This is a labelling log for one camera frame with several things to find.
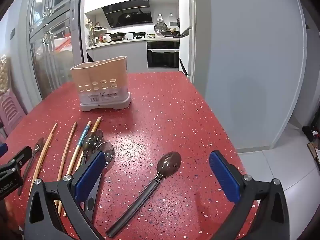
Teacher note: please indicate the condiment rack with bottles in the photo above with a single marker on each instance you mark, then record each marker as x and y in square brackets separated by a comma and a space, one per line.
[96, 36]

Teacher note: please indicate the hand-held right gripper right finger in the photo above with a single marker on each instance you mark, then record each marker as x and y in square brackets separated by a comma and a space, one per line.
[225, 177]

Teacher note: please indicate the beige plastic utensil holder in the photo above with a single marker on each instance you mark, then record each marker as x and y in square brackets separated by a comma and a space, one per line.
[100, 72]

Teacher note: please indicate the black range hood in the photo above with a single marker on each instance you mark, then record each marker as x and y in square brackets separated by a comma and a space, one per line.
[130, 15]

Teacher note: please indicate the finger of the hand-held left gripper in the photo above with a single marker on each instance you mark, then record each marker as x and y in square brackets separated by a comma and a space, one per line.
[23, 155]
[3, 150]

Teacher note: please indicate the black wok with food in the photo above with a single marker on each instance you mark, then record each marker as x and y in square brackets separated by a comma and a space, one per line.
[170, 33]

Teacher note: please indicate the black bag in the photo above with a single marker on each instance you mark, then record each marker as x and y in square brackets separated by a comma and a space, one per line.
[312, 130]

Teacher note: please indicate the cardboard piece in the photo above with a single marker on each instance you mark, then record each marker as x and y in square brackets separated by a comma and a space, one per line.
[314, 153]

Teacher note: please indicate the grey kitchen cabinet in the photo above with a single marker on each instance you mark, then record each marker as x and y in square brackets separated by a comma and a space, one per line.
[120, 55]

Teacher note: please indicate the black frying pan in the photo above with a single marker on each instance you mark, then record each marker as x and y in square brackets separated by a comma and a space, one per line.
[137, 34]

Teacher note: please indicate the beige beaded cushion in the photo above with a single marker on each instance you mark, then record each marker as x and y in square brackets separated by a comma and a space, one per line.
[4, 75]

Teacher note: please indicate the round black splatter screen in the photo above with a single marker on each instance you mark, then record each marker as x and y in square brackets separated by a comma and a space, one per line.
[178, 21]
[159, 27]

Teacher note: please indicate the black built-in oven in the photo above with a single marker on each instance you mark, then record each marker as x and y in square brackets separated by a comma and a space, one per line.
[162, 55]

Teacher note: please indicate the red plastic basket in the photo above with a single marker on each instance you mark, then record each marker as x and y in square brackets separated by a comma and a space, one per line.
[63, 43]

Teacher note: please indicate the pink plastic stool stack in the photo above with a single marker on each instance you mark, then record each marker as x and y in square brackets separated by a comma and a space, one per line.
[10, 110]

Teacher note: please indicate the brown translucent spoon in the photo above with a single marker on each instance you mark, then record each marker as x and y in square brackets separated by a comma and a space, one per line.
[92, 138]
[38, 146]
[168, 163]
[108, 152]

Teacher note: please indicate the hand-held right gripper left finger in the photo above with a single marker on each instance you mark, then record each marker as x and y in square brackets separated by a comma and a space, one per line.
[90, 177]

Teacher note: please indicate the blue patterned wooden chopstick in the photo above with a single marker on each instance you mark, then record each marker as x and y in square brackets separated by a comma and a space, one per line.
[83, 135]

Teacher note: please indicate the wall switch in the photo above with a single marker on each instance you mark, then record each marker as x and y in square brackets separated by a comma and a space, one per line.
[12, 33]

